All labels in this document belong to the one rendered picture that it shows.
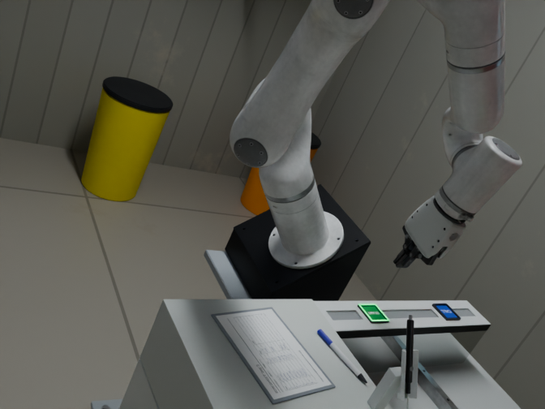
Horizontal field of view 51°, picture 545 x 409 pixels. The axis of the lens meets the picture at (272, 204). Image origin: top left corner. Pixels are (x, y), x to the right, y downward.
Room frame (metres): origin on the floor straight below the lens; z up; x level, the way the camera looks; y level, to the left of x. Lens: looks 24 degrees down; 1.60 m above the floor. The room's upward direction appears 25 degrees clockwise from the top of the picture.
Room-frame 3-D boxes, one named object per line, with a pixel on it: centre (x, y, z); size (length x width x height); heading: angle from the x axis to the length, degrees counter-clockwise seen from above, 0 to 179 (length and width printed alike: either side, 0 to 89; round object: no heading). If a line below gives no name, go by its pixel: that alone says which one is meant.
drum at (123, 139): (2.88, 0.90, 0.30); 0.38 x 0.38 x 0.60
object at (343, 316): (1.21, -0.41, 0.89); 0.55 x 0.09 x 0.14; 129
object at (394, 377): (0.82, -0.33, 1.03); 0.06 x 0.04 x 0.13; 39
